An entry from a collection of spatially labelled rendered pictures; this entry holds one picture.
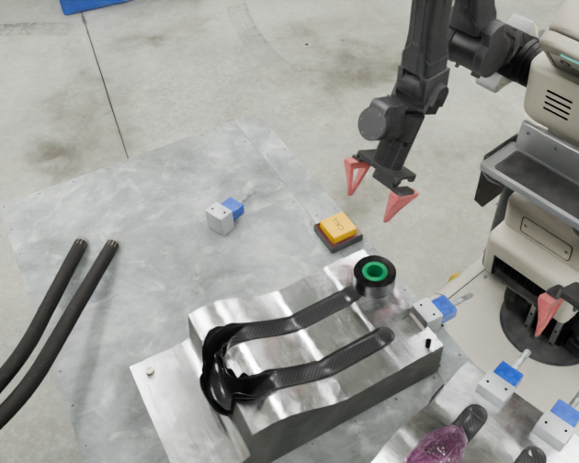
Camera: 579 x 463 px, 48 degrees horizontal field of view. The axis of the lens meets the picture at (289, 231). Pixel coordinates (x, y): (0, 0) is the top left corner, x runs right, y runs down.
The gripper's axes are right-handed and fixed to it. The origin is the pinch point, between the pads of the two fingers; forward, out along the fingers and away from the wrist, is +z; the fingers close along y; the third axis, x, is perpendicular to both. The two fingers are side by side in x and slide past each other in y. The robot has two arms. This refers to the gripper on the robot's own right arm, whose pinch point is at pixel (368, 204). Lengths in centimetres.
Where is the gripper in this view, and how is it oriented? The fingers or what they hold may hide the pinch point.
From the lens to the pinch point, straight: 123.5
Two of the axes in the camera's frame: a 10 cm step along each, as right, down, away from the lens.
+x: 7.0, -1.4, 7.0
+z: -3.1, 8.3, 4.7
